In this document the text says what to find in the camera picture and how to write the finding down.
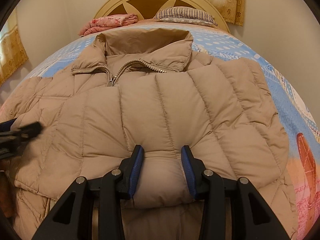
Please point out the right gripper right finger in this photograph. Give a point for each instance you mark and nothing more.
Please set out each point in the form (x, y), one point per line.
(232, 209)

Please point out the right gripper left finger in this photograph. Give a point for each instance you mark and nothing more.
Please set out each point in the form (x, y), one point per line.
(72, 215)

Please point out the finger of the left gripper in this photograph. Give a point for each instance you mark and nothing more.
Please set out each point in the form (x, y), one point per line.
(7, 125)

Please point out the beige quilted puffer jacket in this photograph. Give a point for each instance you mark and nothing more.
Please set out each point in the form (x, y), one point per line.
(150, 114)

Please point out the side window yellow curtain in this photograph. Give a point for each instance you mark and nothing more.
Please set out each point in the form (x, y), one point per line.
(13, 54)

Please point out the pink and blue bedspread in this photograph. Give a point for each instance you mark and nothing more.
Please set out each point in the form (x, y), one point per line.
(287, 84)

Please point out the folded pink floral blanket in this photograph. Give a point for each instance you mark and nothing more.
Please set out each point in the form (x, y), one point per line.
(107, 22)

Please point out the cream wooden headboard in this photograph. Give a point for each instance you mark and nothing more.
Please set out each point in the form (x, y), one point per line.
(147, 9)

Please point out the striped pillow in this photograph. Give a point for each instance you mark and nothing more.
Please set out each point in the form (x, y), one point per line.
(185, 15)

